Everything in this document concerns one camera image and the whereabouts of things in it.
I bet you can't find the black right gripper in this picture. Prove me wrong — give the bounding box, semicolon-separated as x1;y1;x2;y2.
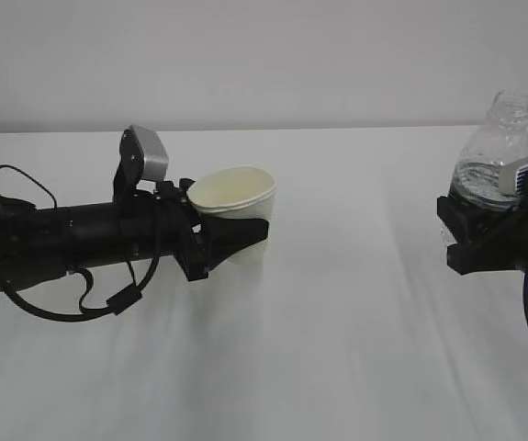
436;196;528;275

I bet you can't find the white paper cup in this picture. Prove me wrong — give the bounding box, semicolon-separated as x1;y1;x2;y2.
187;165;276;266

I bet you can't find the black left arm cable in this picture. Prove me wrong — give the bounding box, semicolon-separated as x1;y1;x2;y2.
0;164;162;322

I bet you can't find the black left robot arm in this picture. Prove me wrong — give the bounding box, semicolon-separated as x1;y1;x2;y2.
0;179;269;291

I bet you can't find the clear green-label water bottle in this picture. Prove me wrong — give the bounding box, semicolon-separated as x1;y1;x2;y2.
445;89;528;217

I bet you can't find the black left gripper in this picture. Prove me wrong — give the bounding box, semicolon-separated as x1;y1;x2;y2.
154;178;269;281

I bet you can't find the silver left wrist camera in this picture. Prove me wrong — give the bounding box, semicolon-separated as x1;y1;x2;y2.
119;125;169;184

